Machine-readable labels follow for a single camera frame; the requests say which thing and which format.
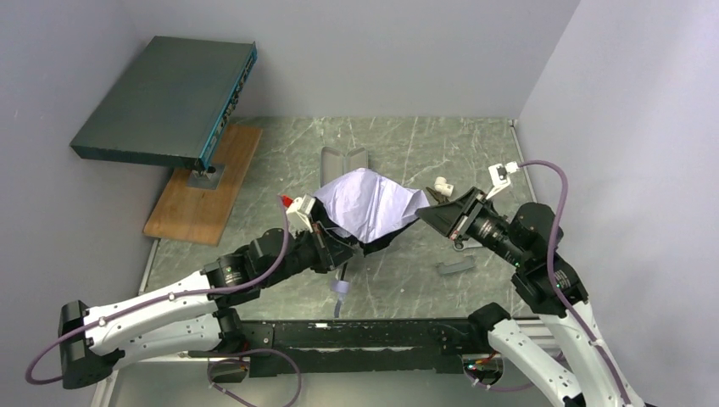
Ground white pipe elbow fitting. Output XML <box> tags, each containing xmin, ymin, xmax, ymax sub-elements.
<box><xmin>433</xmin><ymin>176</ymin><xmax>454</xmax><ymax>198</ymax></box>

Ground yellow handled pliers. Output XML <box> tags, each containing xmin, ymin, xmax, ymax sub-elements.
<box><xmin>425</xmin><ymin>187</ymin><xmax>447</xmax><ymax>204</ymax></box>

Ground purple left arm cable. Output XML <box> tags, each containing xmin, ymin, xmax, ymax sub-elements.
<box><xmin>25</xmin><ymin>196</ymin><xmax>304</xmax><ymax>407</ymax></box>

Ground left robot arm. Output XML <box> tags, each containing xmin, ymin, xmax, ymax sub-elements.
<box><xmin>59</xmin><ymin>220</ymin><xmax>358</xmax><ymax>389</ymax></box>

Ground grey plastic bracket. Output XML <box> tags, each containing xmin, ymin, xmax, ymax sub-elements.
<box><xmin>436</xmin><ymin>255</ymin><xmax>475</xmax><ymax>276</ymax></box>

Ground aluminium frame rail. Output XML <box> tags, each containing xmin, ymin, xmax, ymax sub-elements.
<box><xmin>90</xmin><ymin>352</ymin><xmax>190</xmax><ymax>407</ymax></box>

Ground dark network switch box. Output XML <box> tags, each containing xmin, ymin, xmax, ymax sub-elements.
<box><xmin>70</xmin><ymin>36</ymin><xmax>258</xmax><ymax>172</ymax></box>

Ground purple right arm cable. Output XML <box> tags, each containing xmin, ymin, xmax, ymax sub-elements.
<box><xmin>464</xmin><ymin>159</ymin><xmax>636</xmax><ymax>407</ymax></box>

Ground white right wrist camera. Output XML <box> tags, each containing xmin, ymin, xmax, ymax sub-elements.
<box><xmin>486</xmin><ymin>161</ymin><xmax>519</xmax><ymax>200</ymax></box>

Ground silver ratchet wrench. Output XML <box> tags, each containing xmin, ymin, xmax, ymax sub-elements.
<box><xmin>453</xmin><ymin>239</ymin><xmax>482</xmax><ymax>252</ymax></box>

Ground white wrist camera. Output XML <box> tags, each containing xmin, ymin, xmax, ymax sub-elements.
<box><xmin>281</xmin><ymin>194</ymin><xmax>316</xmax><ymax>232</ymax></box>
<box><xmin>486</xmin><ymin>161</ymin><xmax>519</xmax><ymax>200</ymax></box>

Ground grey metal stand plate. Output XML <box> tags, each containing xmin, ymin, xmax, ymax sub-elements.
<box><xmin>187</xmin><ymin>164</ymin><xmax>226</xmax><ymax>190</ymax></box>

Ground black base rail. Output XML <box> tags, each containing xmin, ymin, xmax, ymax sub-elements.
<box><xmin>188</xmin><ymin>318</ymin><xmax>505</xmax><ymax>383</ymax></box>

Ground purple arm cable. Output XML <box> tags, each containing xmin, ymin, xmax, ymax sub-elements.
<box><xmin>25</xmin><ymin>196</ymin><xmax>304</xmax><ymax>407</ymax></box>
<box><xmin>464</xmin><ymin>159</ymin><xmax>636</xmax><ymax>407</ymax></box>

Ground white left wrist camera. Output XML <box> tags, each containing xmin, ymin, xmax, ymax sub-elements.
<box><xmin>281</xmin><ymin>194</ymin><xmax>316</xmax><ymax>232</ymax></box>

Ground lilac umbrella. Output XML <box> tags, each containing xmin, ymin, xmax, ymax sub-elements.
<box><xmin>312</xmin><ymin>168</ymin><xmax>430</xmax><ymax>318</ymax></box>

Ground wooden board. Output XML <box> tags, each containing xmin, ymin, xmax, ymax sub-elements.
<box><xmin>143</xmin><ymin>125</ymin><xmax>263</xmax><ymax>247</ymax></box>

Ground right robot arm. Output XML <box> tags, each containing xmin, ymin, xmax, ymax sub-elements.
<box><xmin>416</xmin><ymin>188</ymin><xmax>645</xmax><ymax>406</ymax></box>

